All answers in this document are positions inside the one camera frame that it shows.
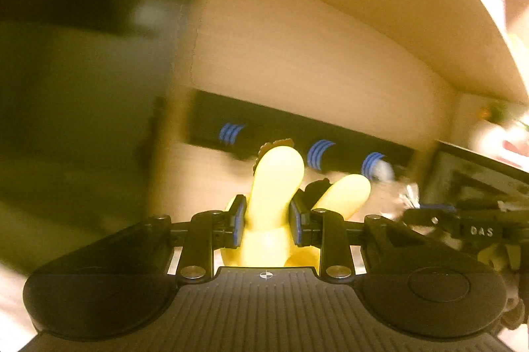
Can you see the black power strip blue rings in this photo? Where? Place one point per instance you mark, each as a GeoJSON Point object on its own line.
{"type": "Point", "coordinates": [306, 147]}

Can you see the dark television screen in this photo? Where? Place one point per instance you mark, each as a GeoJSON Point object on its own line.
{"type": "Point", "coordinates": [83, 87]}

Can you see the yellow plush toy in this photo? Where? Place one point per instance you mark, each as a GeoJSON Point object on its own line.
{"type": "Point", "coordinates": [278, 174]}

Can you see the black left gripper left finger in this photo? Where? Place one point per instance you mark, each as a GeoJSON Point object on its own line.
{"type": "Point", "coordinates": [207, 232]}

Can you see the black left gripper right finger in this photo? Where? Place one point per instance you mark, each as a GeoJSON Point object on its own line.
{"type": "Point", "coordinates": [325, 230]}

